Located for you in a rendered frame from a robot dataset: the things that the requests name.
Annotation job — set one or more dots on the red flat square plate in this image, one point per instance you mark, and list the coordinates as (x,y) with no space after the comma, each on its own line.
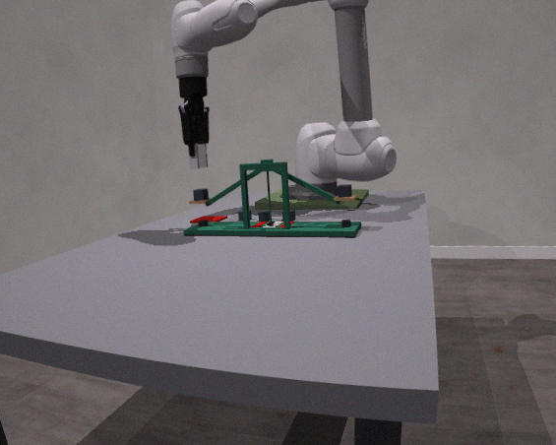
(210,219)

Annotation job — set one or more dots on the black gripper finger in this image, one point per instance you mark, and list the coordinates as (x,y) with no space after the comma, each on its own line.
(189,131)
(201,133)

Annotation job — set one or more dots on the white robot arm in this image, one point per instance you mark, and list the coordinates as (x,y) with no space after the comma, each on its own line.
(356,151)

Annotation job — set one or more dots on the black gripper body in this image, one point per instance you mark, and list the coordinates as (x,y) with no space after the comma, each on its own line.
(193,89)

